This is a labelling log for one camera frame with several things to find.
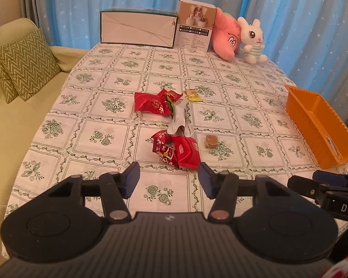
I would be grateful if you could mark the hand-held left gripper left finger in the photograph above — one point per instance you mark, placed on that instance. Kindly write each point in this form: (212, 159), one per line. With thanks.
(132, 176)

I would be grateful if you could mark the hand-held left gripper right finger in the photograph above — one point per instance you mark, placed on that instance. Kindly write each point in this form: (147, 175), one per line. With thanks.
(206, 179)

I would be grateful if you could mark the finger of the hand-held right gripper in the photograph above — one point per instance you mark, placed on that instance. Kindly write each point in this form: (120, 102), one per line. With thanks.
(330, 178)
(304, 185)

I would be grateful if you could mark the plain red snack packet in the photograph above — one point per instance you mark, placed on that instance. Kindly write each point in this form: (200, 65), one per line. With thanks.
(187, 153)

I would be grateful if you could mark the brown candy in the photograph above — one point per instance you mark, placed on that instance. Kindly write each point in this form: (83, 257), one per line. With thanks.
(211, 141)

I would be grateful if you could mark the patterned red snack packet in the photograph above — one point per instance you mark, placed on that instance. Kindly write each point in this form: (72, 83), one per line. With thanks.
(162, 150)

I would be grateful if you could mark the orange plastic tray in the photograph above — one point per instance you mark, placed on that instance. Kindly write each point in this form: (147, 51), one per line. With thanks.
(307, 115)

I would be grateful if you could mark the green and white snack pouch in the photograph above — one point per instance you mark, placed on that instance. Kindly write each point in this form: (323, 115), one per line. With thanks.
(178, 118)

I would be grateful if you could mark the large red snack packet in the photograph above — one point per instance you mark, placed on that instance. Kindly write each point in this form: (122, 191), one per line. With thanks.
(150, 104)

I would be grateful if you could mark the yellow wrapped candy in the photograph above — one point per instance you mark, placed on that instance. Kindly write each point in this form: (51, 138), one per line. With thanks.
(193, 94)

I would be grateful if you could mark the small red wrapped candy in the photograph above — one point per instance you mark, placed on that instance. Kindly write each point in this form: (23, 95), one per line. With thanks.
(174, 95)

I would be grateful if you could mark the green floral tablecloth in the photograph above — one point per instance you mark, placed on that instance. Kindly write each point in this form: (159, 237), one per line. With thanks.
(119, 72)

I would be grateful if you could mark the light green sofa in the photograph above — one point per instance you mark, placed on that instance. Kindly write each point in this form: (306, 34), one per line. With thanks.
(11, 127)

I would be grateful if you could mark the pink plush toy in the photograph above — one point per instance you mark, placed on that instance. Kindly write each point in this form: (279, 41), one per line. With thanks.
(223, 37)

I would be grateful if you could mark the printed product box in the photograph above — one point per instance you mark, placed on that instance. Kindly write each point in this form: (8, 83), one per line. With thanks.
(193, 34)

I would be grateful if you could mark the long white cardboard box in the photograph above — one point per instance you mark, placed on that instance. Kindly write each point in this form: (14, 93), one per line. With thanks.
(136, 29)

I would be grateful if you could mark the white rabbit plush toy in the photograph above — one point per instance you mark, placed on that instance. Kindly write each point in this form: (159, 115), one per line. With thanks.
(251, 34)

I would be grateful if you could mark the green zigzag cushion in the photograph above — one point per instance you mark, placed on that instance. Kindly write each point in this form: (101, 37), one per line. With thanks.
(1, 72)
(32, 60)

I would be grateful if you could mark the grey curtain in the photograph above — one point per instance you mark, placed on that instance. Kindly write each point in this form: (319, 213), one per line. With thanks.
(29, 0)

